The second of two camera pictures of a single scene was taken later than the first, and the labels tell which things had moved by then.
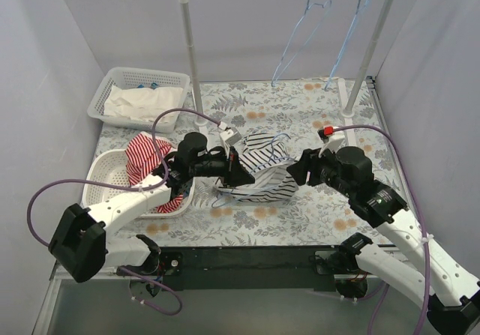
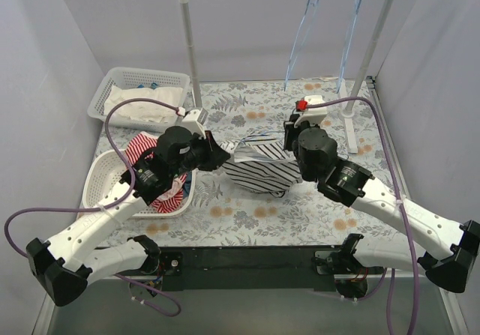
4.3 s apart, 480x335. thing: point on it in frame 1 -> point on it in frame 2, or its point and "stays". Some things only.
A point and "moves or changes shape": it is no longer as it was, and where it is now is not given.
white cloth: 144,104 stays
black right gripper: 313,168 -> 289,136
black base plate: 298,267 stays
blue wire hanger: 268,174 -> 260,134
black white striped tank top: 266,157 moves or changes shape
